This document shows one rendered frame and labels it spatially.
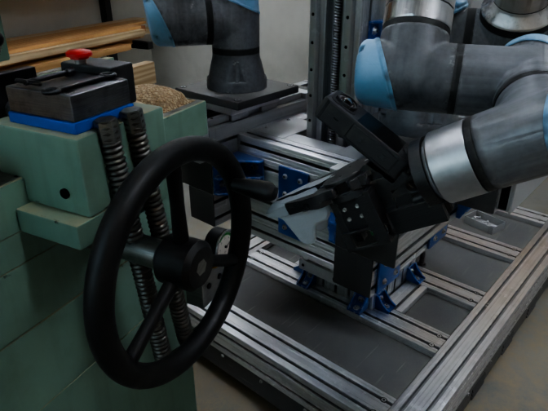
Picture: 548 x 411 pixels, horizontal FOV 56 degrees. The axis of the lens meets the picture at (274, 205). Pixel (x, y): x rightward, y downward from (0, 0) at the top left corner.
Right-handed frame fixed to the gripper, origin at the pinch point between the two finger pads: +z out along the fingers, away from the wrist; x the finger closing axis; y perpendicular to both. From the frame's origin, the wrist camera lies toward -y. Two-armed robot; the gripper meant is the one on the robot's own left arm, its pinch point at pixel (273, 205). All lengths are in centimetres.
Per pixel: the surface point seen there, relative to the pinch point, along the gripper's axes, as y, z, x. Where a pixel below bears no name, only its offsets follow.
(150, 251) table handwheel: -2.5, 9.8, -12.0
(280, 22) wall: -60, 145, 315
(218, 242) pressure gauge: 5.8, 23.5, 13.1
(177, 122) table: -15.0, 18.7, 12.9
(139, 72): -26.7, 29.8, 23.1
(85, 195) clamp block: -11.5, 10.0, -15.6
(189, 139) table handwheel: -11.7, -0.4, -8.6
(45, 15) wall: -129, 246, 207
